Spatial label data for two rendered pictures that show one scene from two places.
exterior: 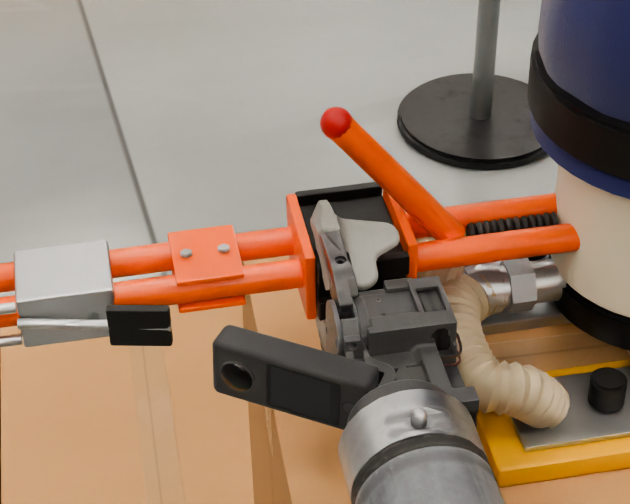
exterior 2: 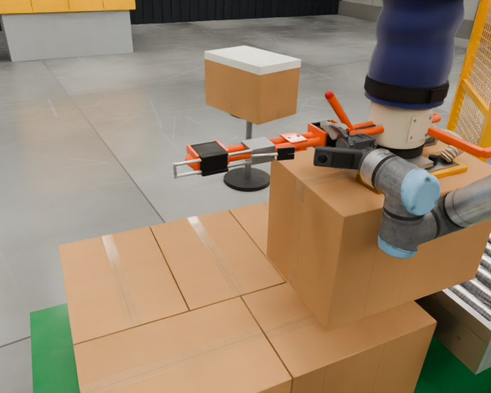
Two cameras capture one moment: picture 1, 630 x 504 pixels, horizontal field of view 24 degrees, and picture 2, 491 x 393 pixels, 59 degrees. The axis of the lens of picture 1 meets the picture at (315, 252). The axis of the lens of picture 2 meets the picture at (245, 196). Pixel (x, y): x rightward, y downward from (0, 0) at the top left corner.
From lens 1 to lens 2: 0.57 m
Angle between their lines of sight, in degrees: 15
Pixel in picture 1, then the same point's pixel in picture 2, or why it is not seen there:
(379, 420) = (376, 155)
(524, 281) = not seen: hidden behind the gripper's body
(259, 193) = (190, 203)
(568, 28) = (387, 64)
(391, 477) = (388, 164)
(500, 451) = not seen: hidden behind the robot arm
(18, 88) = (105, 184)
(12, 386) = (161, 241)
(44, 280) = (255, 145)
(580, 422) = not seen: hidden behind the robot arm
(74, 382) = (180, 238)
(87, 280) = (267, 143)
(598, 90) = (397, 79)
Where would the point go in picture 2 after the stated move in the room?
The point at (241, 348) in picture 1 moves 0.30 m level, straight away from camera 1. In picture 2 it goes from (324, 149) to (277, 110)
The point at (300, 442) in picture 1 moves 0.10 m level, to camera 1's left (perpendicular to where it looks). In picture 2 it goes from (320, 191) to (286, 195)
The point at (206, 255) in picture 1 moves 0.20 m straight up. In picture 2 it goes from (294, 137) to (302, 59)
